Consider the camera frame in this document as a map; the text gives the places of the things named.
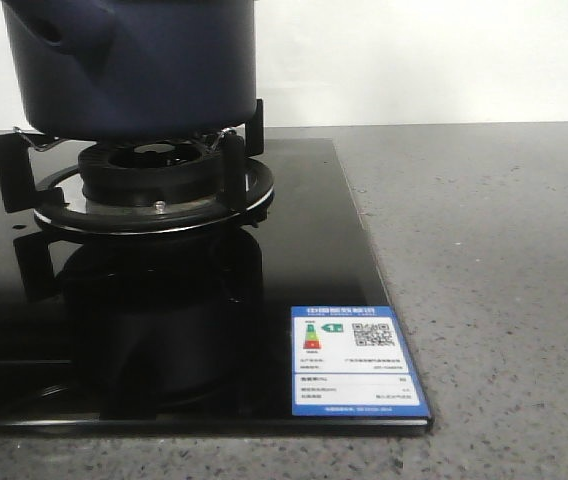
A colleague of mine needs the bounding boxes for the dark blue cooking pot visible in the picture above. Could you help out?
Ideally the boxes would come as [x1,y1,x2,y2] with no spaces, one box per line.
[2,1,257,140]

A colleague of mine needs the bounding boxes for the black round gas burner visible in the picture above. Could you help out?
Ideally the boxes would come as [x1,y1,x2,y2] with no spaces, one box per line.
[78,142,223,207]

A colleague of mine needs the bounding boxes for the black glass gas stove top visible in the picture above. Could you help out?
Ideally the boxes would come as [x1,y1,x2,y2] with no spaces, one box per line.
[0,139,433,436]

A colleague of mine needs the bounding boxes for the black metal pot support grate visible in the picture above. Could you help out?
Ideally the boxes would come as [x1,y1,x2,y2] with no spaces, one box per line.
[0,102,274,236]

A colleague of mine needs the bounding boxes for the blue white energy label sticker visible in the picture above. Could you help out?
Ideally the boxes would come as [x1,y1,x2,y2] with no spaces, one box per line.
[291,306,432,425]

